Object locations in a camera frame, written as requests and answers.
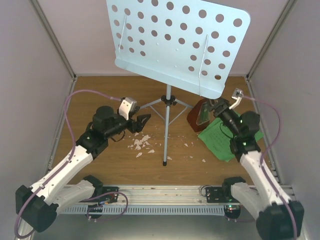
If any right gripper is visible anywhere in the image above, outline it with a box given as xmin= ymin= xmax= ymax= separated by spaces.
xmin=203 ymin=91 xmax=241 ymax=137

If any clear metronome cover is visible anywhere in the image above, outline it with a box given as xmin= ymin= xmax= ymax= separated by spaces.
xmin=196 ymin=99 xmax=210 ymax=126

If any wooden metronome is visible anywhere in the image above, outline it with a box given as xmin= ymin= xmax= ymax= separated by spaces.
xmin=186 ymin=98 xmax=210 ymax=133

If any green sheet music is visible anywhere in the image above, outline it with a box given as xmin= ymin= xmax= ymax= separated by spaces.
xmin=255 ymin=114 xmax=264 ymax=141
xmin=198 ymin=118 xmax=235 ymax=162

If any light blue music stand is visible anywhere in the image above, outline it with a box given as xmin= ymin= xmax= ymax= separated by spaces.
xmin=104 ymin=0 xmax=252 ymax=167

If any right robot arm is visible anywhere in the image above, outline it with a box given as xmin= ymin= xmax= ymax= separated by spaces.
xmin=207 ymin=97 xmax=305 ymax=240

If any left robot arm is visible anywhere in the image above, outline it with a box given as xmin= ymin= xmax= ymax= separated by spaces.
xmin=14 ymin=103 xmax=151 ymax=238

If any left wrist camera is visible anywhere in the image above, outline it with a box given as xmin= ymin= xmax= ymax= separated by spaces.
xmin=118 ymin=97 xmax=137 ymax=120

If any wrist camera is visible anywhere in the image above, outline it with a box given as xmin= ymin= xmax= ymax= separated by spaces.
xmin=229 ymin=88 xmax=244 ymax=110
xmin=118 ymin=97 xmax=137 ymax=120

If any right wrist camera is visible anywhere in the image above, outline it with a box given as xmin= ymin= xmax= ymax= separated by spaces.
xmin=229 ymin=88 xmax=244 ymax=110

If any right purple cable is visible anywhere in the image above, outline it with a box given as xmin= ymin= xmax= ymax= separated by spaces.
xmin=241 ymin=94 xmax=301 ymax=240

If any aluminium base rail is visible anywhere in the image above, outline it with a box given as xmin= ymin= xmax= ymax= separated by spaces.
xmin=27 ymin=183 xmax=298 ymax=206

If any grey slotted cable duct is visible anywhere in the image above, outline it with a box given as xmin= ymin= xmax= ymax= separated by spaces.
xmin=59 ymin=204 xmax=226 ymax=216

